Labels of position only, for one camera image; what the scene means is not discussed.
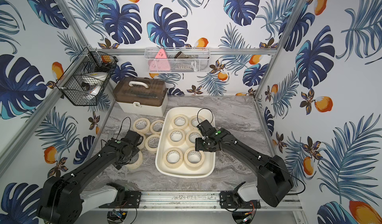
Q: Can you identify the cream masking tape roll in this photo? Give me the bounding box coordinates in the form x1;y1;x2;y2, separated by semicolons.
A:
137;132;146;150
163;147;184;169
171;114;189;130
125;151;143;170
185;129;203;147
132;118;151;134
150;120;164;135
145;134;160;154
167;129;186;146
184;147;206;171
189;116;205;129

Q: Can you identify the white plastic storage tray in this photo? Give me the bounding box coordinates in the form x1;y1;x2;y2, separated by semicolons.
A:
155;106;216;178

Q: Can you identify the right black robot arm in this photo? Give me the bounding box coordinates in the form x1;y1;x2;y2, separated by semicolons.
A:
195;120;293;207

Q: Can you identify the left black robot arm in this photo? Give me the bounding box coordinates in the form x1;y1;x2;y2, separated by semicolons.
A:
36;131;143;224

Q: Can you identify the brown lidded storage case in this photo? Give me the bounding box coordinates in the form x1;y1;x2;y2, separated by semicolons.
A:
113;77;168;117

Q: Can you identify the white item in basket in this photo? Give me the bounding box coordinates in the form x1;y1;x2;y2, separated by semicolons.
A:
81;72;107;99

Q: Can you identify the pink triangular item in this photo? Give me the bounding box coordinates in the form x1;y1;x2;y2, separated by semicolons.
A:
148;49;171;73

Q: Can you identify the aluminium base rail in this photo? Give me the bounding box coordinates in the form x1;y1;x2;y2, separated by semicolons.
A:
80;188;302;214

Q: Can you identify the black wire basket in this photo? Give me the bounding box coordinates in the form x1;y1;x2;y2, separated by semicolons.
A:
56;47;118;106

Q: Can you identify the white mesh wall basket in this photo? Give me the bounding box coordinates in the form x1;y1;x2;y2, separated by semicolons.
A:
144;47;210;74

